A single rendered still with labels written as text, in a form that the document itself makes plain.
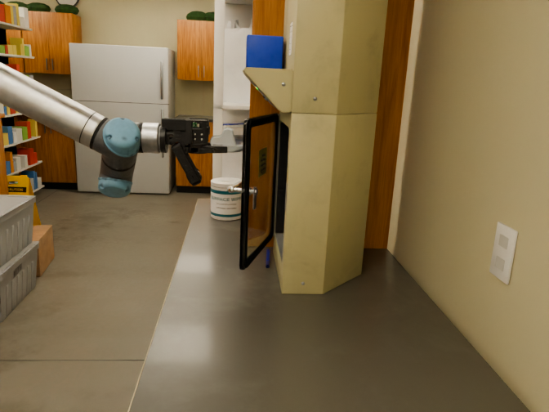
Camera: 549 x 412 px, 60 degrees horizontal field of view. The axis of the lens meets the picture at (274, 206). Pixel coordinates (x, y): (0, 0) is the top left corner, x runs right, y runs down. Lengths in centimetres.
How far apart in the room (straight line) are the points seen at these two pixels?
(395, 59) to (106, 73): 495
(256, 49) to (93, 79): 499
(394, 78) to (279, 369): 99
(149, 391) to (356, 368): 40
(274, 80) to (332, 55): 15
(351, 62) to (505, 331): 69
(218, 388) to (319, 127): 63
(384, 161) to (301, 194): 49
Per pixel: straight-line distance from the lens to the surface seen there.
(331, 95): 118
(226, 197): 187
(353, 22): 122
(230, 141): 120
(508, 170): 110
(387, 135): 161
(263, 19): 154
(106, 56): 623
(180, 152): 121
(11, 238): 338
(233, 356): 102
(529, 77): 108
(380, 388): 97
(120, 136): 104
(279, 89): 116
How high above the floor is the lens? 148
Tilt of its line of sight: 15 degrees down
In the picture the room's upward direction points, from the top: 3 degrees clockwise
